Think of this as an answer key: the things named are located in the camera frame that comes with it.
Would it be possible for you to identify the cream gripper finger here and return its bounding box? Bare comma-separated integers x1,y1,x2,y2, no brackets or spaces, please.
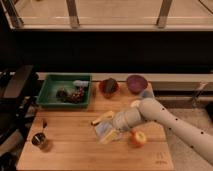
100,130,119,144

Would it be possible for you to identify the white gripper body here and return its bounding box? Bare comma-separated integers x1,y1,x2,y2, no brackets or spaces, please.
112,107,143,132

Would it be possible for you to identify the small dark fork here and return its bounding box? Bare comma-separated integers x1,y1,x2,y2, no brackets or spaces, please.
42,119,47,130

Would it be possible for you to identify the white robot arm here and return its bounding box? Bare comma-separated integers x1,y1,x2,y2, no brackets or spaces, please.
102,98,213,166

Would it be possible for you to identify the red bowl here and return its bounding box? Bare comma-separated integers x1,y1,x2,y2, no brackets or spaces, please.
99,78,119,98

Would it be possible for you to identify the dark object in red bowl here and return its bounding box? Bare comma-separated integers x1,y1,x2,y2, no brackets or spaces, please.
104,78,116,93

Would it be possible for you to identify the purple bowl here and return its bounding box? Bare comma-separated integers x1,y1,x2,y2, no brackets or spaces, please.
126,75,148,94

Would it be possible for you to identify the blue grey cloth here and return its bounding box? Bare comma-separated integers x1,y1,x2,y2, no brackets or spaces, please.
95,121,114,141

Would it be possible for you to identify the yellow wooden block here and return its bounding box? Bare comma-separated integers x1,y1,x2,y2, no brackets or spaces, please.
91,111,115,126

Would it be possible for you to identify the white cup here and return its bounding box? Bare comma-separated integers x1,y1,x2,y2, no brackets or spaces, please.
130,100,141,107

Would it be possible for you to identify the orange fruit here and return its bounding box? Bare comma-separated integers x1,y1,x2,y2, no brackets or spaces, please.
130,131,147,147

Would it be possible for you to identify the blue small cup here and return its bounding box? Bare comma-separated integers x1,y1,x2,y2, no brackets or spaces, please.
141,90,154,99

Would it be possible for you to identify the wooden cutting board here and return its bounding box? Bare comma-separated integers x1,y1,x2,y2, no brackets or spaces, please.
17,83,174,171

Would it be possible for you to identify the bunch of dark grapes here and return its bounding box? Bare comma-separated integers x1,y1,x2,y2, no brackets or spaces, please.
65,87,85,103

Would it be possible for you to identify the light blue object in tray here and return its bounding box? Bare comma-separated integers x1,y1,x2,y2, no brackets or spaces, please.
73,80,89,87

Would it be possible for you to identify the dark round object in tray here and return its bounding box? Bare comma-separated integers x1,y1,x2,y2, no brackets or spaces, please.
56,89,68,99

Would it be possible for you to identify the green plastic tray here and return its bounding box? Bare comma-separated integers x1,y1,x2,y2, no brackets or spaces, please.
37,74,92,109

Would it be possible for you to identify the metal tin can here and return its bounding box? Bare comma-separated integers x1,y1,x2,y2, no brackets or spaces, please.
31,132,48,151

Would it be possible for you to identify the black chair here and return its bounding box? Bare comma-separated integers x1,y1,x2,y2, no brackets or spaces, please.
0,65,38,145

